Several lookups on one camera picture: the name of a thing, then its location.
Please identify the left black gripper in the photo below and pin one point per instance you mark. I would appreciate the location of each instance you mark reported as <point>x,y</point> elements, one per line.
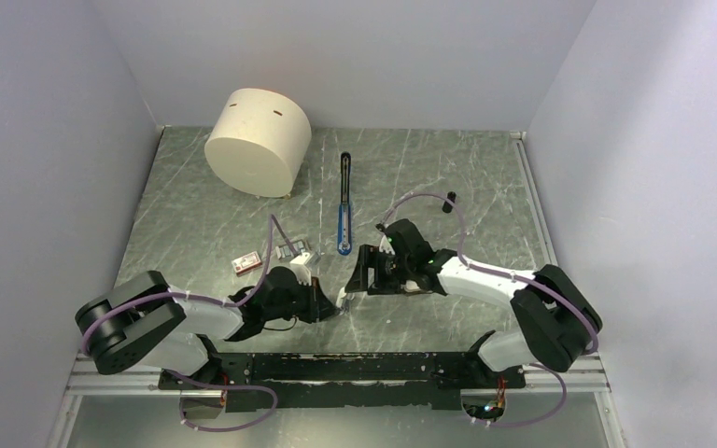
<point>323,305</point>

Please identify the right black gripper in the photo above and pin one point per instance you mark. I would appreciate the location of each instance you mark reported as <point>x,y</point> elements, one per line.
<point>369,257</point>

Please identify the silver staple strip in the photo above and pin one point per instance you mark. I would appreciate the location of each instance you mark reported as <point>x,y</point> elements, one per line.
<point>344,300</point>

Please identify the blue stapler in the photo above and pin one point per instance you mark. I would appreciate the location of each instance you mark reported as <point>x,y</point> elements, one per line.
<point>344,240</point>

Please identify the red white staple box sleeve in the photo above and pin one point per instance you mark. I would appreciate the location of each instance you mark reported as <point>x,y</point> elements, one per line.
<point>246,263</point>

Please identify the staple box tray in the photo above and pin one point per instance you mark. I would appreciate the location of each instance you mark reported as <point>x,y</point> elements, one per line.
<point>296,247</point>

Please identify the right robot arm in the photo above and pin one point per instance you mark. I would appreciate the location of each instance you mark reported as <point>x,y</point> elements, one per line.
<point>555,324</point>

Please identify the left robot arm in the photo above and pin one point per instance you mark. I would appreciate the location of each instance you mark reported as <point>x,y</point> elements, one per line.
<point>147,322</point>

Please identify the small black cylinder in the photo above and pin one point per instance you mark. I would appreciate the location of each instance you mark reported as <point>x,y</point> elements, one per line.
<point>450,202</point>

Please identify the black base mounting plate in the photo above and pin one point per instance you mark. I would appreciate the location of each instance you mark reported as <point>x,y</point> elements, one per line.
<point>259,381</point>

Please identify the cream cylindrical container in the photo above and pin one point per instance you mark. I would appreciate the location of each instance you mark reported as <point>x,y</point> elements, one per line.
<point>259,142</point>

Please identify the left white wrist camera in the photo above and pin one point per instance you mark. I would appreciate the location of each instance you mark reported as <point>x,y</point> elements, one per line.
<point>302,266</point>

